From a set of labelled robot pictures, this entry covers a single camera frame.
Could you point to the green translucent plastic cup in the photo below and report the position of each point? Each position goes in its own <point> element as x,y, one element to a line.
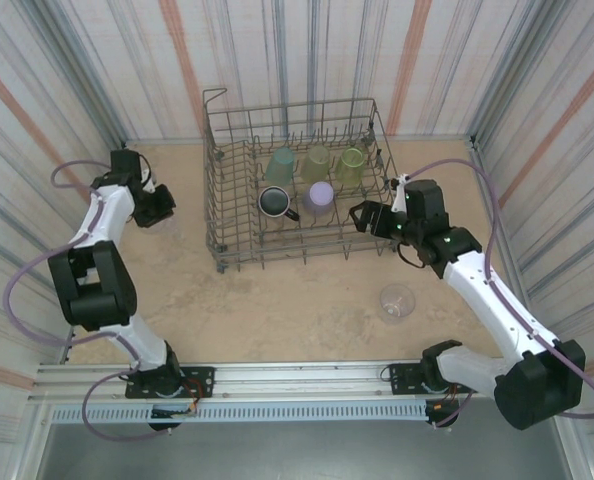
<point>352,167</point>

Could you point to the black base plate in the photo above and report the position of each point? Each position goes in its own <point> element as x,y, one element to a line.
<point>402,380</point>
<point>199,382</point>

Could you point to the black mug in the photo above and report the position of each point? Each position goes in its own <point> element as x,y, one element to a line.
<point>274,200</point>

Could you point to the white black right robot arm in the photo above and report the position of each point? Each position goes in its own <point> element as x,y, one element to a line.
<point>542,385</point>

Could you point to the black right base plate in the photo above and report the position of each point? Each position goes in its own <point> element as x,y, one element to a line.
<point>402,380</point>

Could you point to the teal textured plastic cup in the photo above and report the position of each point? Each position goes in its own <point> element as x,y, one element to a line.
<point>279,167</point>

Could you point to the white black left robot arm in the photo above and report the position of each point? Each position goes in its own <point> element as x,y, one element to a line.
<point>97,290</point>

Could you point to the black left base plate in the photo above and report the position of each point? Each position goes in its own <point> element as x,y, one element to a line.
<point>199,382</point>

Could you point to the clear drinking glass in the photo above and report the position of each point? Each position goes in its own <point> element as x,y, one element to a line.
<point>161,233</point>
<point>397,305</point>

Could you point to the grey metal panel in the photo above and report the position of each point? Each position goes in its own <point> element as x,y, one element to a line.
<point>297,452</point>

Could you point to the aluminium mounting rail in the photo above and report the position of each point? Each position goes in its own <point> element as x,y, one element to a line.
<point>297,382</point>

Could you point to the olive translucent plastic cup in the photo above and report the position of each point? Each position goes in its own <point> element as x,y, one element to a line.
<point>317,165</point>

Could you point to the purple translucent plastic cup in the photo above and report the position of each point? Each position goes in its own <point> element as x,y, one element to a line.
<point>318,200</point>

